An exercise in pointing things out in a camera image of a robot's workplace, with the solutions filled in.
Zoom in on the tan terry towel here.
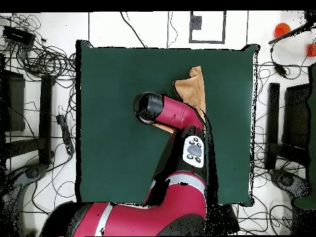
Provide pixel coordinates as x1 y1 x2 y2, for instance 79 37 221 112
152 65 206 134

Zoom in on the black flat bar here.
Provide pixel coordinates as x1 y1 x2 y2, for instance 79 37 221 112
265 82 280 170
38 75 54 165

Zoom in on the black flat panel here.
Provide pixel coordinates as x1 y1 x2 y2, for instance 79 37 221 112
282 83 312 149
0 70 26 133

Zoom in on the dark green table cloth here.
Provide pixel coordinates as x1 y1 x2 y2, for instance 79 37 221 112
75 39 260 209

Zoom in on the black power strip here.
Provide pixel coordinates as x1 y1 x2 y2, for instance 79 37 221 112
56 114 75 156

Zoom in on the dark grey square patch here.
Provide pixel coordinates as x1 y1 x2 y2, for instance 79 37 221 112
189 15 202 30

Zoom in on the grey chair base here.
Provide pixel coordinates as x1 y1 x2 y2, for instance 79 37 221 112
0 162 48 236
270 168 310 198

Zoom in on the black cross beam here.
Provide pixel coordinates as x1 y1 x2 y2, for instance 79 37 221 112
4 137 46 159

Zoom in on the black thin rod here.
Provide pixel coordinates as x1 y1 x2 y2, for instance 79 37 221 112
268 23 316 45

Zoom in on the black box device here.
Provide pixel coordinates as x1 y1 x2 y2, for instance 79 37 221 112
2 25 36 46

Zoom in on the thin black cable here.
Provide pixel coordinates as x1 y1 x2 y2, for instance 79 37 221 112
167 10 179 48

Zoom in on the black long cable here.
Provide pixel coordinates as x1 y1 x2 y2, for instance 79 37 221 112
120 11 148 48

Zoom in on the grey square frame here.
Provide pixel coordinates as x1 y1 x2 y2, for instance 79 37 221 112
189 10 227 44

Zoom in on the tangle of black cables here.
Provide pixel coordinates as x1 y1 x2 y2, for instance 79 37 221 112
14 43 77 81

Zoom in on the black power adapter with cable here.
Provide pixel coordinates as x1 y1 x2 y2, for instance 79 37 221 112
270 46 289 78

